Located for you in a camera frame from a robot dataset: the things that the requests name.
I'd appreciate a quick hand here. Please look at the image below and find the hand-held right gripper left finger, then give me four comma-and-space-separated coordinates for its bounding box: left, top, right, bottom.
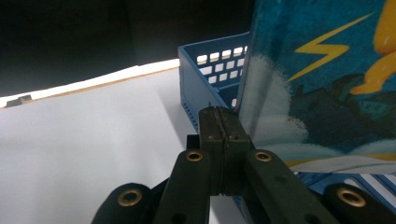
198, 105, 226, 197

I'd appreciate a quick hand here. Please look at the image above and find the blue plastic slotted basket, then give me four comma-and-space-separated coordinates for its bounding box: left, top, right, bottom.
177, 31, 396, 224

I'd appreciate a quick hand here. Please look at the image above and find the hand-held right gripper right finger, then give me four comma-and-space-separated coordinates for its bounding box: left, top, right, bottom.
220, 106, 252, 197

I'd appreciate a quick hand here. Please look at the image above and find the blue cartoon picture book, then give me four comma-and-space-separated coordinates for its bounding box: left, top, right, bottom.
233, 0, 396, 175

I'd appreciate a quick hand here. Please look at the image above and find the small dark object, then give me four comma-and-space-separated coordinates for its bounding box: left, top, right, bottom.
5, 94, 34, 109

